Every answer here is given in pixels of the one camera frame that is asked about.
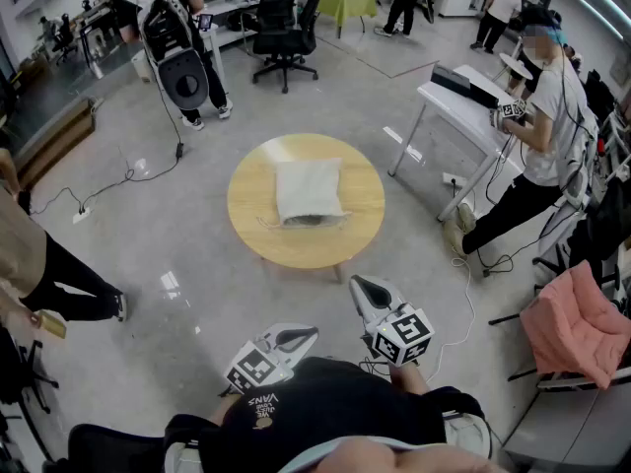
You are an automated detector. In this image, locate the black chair base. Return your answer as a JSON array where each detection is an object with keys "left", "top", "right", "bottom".
[{"left": 0, "top": 327, "right": 60, "bottom": 462}]

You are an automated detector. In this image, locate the black floor cable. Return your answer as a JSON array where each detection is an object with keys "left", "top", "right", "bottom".
[{"left": 29, "top": 66, "right": 186, "bottom": 216}]

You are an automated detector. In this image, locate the round wooden table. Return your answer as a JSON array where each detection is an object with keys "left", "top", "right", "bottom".
[{"left": 226, "top": 133, "right": 386, "bottom": 285}]

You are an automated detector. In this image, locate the white cloth drawstring bag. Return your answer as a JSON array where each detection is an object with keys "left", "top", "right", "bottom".
[{"left": 255, "top": 158, "right": 353, "bottom": 231}]

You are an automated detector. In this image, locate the white desk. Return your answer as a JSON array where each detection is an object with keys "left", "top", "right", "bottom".
[{"left": 387, "top": 64, "right": 531, "bottom": 222}]

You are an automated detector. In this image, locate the yellow wooden block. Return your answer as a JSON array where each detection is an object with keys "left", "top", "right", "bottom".
[{"left": 36, "top": 308, "right": 68, "bottom": 340}]

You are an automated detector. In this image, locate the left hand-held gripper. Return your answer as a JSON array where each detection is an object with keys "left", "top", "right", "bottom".
[{"left": 224, "top": 322, "right": 319, "bottom": 396}]

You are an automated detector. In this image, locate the table with green cloth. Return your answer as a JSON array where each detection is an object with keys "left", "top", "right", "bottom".
[{"left": 315, "top": 0, "right": 379, "bottom": 38}]

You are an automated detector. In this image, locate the person's left forearm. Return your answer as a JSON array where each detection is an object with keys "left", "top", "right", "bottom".
[{"left": 212, "top": 391, "right": 245, "bottom": 426}]

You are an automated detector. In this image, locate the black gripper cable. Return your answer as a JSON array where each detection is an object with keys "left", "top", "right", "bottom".
[{"left": 358, "top": 350, "right": 393, "bottom": 377}]

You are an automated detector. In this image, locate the long black box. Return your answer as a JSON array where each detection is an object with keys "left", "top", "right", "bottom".
[{"left": 431, "top": 64, "right": 517, "bottom": 110}]

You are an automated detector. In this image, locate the black seat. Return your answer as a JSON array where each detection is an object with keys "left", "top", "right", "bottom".
[{"left": 66, "top": 424, "right": 169, "bottom": 473}]

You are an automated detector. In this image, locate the person's right forearm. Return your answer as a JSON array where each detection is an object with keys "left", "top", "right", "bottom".
[{"left": 387, "top": 360, "right": 433, "bottom": 397}]

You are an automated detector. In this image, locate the person's light blue face mask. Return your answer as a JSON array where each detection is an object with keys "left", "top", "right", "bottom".
[{"left": 278, "top": 436, "right": 430, "bottom": 473}]

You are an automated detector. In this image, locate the person's black t-shirt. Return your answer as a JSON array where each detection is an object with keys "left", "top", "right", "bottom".
[{"left": 162, "top": 356, "right": 487, "bottom": 473}]

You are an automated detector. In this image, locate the wooden step platform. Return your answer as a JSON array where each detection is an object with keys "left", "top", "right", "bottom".
[{"left": 13, "top": 97, "right": 98, "bottom": 189}]

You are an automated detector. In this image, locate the black-legged chair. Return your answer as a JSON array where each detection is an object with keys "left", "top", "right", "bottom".
[{"left": 487, "top": 258, "right": 631, "bottom": 393}]

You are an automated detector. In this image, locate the white floor cable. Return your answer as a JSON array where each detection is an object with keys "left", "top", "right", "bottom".
[{"left": 426, "top": 256, "right": 478, "bottom": 383}]

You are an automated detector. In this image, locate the grey desk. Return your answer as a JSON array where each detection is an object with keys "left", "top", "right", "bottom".
[{"left": 502, "top": 376, "right": 631, "bottom": 473}]

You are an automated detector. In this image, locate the small round white table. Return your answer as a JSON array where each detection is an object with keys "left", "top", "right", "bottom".
[{"left": 498, "top": 51, "right": 534, "bottom": 88}]

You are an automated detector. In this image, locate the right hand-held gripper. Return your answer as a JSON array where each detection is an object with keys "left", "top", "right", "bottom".
[{"left": 349, "top": 275, "right": 435, "bottom": 367}]

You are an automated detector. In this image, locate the pink cloth on chair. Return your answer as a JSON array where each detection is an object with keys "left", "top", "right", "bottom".
[{"left": 520, "top": 259, "right": 631, "bottom": 389}]

